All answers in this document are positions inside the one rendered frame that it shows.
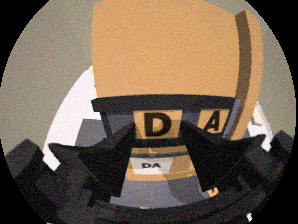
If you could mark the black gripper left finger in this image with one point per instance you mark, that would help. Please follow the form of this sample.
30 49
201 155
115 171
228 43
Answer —
106 161

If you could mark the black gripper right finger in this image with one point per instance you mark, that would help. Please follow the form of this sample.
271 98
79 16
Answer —
213 156

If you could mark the tan letter tile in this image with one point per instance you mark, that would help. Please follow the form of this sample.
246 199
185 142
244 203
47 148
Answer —
212 191
212 120

